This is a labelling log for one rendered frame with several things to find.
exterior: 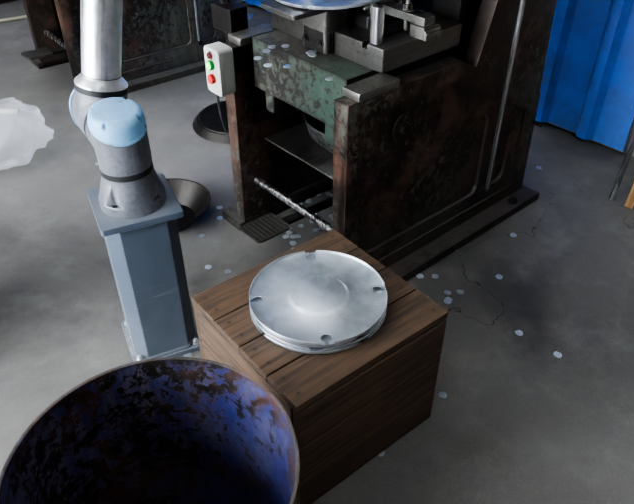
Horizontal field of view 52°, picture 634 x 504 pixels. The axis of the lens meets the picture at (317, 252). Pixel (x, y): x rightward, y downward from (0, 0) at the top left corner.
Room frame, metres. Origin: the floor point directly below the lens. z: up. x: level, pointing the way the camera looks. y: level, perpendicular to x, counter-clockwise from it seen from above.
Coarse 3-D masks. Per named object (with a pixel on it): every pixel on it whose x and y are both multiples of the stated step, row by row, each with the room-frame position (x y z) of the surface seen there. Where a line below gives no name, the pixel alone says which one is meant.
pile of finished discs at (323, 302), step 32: (288, 256) 1.14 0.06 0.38; (320, 256) 1.14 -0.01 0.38; (352, 256) 1.13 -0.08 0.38; (256, 288) 1.03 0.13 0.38; (288, 288) 1.03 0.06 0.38; (320, 288) 1.02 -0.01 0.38; (352, 288) 1.03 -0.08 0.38; (384, 288) 1.03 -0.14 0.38; (256, 320) 0.94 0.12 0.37; (288, 320) 0.93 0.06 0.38; (320, 320) 0.93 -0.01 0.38; (352, 320) 0.93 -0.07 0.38; (320, 352) 0.87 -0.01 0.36
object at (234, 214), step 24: (264, 24) 1.90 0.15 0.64; (240, 48) 1.78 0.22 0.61; (240, 72) 1.78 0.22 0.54; (240, 96) 1.78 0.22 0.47; (264, 96) 1.84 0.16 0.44; (240, 120) 1.77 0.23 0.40; (264, 120) 1.84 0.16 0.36; (288, 120) 1.89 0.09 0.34; (240, 144) 1.77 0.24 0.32; (264, 144) 1.83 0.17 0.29; (240, 168) 1.76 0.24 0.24; (264, 168) 1.82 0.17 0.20; (288, 168) 1.90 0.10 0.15; (312, 168) 1.97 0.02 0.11; (240, 192) 1.77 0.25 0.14; (264, 192) 1.82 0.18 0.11; (288, 192) 1.90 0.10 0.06; (312, 192) 1.96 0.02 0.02; (240, 216) 1.78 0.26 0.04
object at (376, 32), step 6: (372, 6) 1.58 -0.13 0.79; (378, 6) 1.57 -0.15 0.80; (384, 6) 1.58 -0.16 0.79; (372, 12) 1.57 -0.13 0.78; (378, 12) 1.56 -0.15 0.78; (384, 12) 1.57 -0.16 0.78; (372, 18) 1.57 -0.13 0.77; (378, 18) 1.56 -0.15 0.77; (384, 18) 1.58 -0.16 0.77; (372, 24) 1.57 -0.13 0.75; (378, 24) 1.56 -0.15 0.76; (372, 30) 1.57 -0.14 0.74; (378, 30) 1.56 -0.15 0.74; (372, 36) 1.57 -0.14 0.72; (378, 36) 1.56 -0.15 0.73; (372, 42) 1.57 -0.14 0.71; (378, 42) 1.56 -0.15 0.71
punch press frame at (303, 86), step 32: (416, 0) 2.09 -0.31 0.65; (448, 0) 1.79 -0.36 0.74; (480, 0) 1.85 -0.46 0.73; (256, 64) 1.77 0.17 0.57; (320, 64) 1.59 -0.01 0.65; (352, 64) 1.59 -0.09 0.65; (416, 64) 1.66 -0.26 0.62; (288, 96) 1.67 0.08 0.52; (320, 96) 1.57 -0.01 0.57; (320, 224) 1.55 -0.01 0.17
